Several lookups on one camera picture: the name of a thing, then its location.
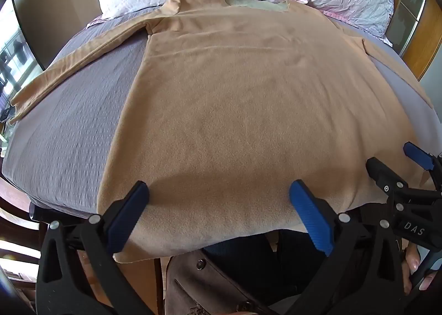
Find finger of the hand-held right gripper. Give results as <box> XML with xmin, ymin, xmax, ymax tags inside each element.
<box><xmin>403</xmin><ymin>141</ymin><xmax>442</xmax><ymax>186</ymax></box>
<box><xmin>365</xmin><ymin>157</ymin><xmax>409</xmax><ymax>199</ymax></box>

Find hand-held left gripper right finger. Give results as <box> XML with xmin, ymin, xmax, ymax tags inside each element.
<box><xmin>289</xmin><ymin>179</ymin><xmax>407</xmax><ymax>315</ymax></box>

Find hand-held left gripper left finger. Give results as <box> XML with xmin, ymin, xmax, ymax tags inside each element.
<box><xmin>35</xmin><ymin>181</ymin><xmax>157</xmax><ymax>315</ymax></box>

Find tan long-sleeve shirt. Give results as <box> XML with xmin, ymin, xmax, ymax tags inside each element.
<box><xmin>10</xmin><ymin>0</ymin><xmax>436</xmax><ymax>264</ymax></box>

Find person's right hand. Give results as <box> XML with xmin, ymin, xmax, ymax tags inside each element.
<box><xmin>400</xmin><ymin>244</ymin><xmax>442</xmax><ymax>296</ymax></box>

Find person's dark trousers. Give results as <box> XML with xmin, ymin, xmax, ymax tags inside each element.
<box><xmin>203</xmin><ymin>228</ymin><xmax>330</xmax><ymax>306</ymax></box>

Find person's brown jacket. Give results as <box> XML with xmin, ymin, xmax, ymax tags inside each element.
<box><xmin>165</xmin><ymin>249</ymin><xmax>278</xmax><ymax>315</ymax></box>

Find grey bed sheet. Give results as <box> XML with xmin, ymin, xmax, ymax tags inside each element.
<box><xmin>2</xmin><ymin>6</ymin><xmax>436</xmax><ymax>219</ymax></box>

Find wooden headboard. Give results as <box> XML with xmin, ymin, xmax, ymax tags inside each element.
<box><xmin>393</xmin><ymin>0</ymin><xmax>442</xmax><ymax>81</ymax></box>

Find window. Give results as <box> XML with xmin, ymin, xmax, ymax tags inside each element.
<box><xmin>0</xmin><ymin>23</ymin><xmax>43</xmax><ymax>124</ymax></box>

